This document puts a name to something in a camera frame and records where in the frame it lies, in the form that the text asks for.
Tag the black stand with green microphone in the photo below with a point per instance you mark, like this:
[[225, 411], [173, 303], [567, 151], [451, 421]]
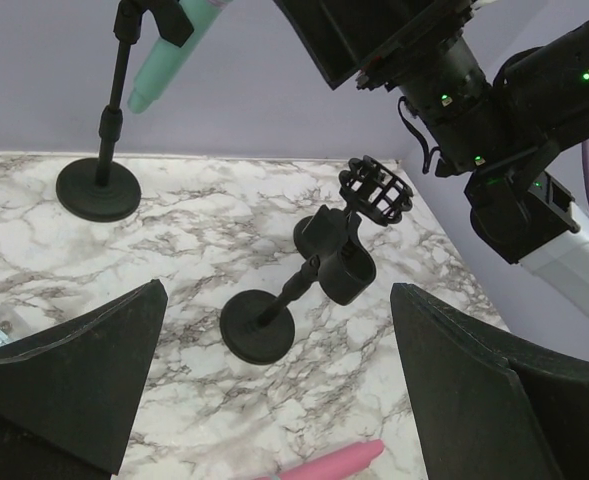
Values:
[[98, 189]]

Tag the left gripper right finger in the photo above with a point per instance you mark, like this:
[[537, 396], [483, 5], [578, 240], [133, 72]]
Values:
[[488, 404]]

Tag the black shock-mount microphone stand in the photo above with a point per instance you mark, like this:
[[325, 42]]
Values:
[[369, 189]]

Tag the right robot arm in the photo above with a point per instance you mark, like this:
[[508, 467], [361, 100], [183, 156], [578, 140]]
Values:
[[503, 134]]

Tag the green microphone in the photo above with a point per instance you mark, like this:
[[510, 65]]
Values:
[[165, 59]]

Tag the pink microphone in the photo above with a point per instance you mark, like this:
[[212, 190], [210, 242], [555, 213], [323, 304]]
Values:
[[340, 464]]

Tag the black clip microphone stand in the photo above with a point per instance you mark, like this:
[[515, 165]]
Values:
[[258, 327]]

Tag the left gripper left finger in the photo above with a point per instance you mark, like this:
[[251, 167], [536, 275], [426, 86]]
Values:
[[69, 395]]

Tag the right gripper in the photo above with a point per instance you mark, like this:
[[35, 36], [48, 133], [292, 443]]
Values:
[[416, 46]]

